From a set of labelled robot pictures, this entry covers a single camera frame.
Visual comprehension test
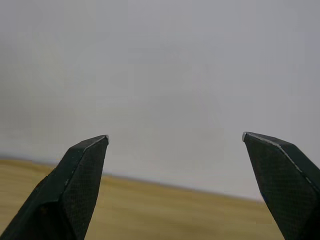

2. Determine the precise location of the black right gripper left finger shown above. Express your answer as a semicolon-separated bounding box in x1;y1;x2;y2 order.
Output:
0;134;110;240

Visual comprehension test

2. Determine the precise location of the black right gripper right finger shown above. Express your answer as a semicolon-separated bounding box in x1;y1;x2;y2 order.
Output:
241;131;320;240

